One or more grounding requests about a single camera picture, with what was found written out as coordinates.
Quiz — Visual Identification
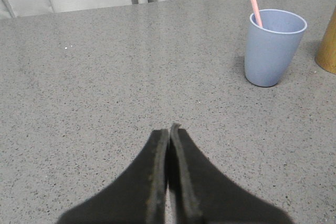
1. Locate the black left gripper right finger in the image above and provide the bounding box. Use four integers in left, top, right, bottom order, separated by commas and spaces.
170, 123, 292, 223

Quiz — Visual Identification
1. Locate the bamboo cylindrical holder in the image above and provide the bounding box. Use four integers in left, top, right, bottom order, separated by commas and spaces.
315, 9, 335, 74

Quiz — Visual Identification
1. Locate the blue plastic cup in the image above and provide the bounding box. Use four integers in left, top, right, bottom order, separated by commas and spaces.
244, 9, 308, 87

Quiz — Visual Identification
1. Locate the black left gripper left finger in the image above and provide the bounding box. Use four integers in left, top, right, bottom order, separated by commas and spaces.
58, 129, 169, 223

